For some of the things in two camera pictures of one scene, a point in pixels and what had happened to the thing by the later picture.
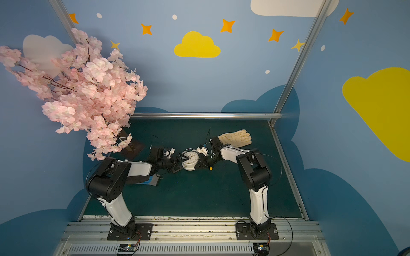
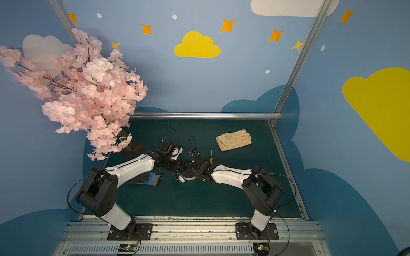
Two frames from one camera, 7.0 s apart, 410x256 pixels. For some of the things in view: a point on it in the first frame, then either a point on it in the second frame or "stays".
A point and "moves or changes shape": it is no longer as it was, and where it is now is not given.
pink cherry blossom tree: (83, 88) stays
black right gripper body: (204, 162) to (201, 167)
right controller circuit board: (261, 249) stays
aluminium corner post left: (64, 17) stays
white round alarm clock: (189, 164) moves or changes shape
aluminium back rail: (243, 116) stays
